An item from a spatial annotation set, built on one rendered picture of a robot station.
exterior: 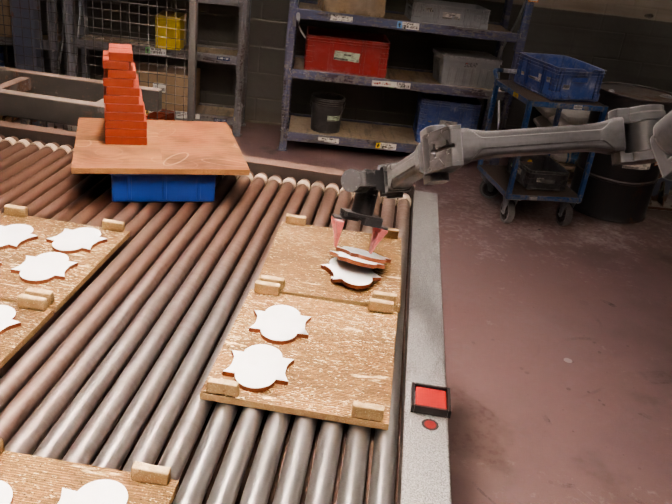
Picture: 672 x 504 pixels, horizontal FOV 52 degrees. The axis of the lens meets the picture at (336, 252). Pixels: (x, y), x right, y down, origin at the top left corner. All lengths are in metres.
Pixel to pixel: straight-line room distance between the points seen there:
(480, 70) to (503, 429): 3.55
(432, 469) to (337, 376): 0.27
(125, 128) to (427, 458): 1.43
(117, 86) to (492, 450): 1.85
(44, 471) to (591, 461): 2.17
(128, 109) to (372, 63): 3.63
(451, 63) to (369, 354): 4.46
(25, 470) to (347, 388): 0.57
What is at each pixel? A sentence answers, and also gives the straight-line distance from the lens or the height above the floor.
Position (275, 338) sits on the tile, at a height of 0.95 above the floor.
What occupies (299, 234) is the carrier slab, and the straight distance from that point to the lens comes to 1.95.
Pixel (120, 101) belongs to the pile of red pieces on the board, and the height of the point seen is 1.17.
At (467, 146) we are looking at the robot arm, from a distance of 1.31.
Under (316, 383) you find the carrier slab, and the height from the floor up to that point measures 0.94.
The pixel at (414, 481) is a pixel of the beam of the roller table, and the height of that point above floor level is 0.91.
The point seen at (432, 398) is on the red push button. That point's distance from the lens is 1.39.
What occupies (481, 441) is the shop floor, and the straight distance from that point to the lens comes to 2.83.
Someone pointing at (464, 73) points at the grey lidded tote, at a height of 0.75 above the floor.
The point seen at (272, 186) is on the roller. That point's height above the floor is 0.92.
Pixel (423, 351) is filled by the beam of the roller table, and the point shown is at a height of 0.92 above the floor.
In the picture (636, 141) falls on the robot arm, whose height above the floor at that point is 1.43.
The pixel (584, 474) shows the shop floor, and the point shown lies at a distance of 2.85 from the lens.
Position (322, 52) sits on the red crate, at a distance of 5.64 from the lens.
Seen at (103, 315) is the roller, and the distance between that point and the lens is 1.60.
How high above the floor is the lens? 1.74
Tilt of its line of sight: 25 degrees down
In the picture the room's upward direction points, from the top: 7 degrees clockwise
